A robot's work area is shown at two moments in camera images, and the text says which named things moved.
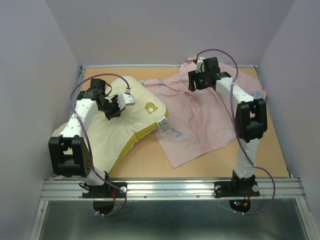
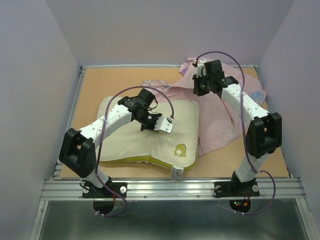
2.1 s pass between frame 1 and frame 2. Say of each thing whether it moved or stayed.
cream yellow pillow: moved
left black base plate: stayed
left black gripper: moved
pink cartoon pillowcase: moved
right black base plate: stayed
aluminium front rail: stayed
